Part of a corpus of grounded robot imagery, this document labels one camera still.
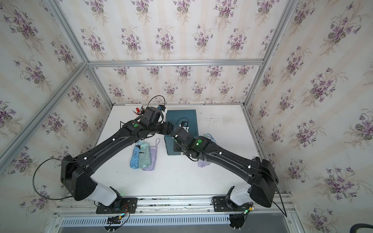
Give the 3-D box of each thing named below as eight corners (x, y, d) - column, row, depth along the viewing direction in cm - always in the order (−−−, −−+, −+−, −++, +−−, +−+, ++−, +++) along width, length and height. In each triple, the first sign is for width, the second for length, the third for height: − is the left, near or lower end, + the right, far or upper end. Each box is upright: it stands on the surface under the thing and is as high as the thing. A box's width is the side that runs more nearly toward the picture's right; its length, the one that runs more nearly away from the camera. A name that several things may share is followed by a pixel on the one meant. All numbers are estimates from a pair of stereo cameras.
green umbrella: (141, 170, 86) (139, 166, 82) (141, 147, 96) (138, 142, 92) (151, 168, 87) (149, 164, 82) (150, 145, 97) (148, 140, 93)
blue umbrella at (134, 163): (130, 169, 87) (128, 165, 83) (136, 148, 96) (134, 144, 92) (139, 169, 87) (136, 165, 83) (143, 148, 96) (141, 144, 92)
